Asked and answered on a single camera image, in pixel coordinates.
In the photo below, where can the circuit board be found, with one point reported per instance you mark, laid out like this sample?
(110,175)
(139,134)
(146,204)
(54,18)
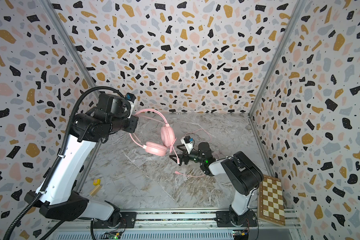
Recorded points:
(241,235)
(113,235)

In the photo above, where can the left circuit board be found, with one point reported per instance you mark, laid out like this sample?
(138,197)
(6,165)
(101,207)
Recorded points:
(113,235)

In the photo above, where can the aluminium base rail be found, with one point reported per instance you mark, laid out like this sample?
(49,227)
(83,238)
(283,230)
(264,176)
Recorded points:
(192,219)

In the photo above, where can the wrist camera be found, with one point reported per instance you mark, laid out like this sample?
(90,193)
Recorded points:
(130,97)
(188,142)

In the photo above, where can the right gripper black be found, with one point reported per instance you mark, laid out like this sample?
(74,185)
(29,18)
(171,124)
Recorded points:
(185,157)

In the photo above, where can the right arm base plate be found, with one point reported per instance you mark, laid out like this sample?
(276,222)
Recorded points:
(227,219)

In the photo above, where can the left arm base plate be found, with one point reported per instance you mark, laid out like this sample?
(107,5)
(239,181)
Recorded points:
(122,220)

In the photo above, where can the right circuit board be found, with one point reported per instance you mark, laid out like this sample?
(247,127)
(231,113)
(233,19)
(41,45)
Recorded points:
(241,235)

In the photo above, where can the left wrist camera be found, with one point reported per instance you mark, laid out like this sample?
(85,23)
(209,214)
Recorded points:
(130,97)

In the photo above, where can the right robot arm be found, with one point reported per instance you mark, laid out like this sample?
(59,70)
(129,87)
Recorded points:
(244,175)

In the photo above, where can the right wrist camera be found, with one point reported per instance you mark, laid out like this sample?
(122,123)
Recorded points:
(188,142)

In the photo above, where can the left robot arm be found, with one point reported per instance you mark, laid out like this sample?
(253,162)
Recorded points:
(60,201)

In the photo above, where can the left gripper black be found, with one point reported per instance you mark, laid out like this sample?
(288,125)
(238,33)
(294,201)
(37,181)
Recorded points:
(135,123)

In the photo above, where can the yellow toy block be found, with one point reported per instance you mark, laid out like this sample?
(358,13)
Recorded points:
(97,182)

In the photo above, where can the pink headphones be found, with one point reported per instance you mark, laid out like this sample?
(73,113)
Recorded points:
(159,141)

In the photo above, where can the wooden block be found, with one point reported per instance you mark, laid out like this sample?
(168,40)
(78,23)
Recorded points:
(96,189)

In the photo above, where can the wooden chessboard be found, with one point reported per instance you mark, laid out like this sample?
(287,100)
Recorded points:
(271,202)

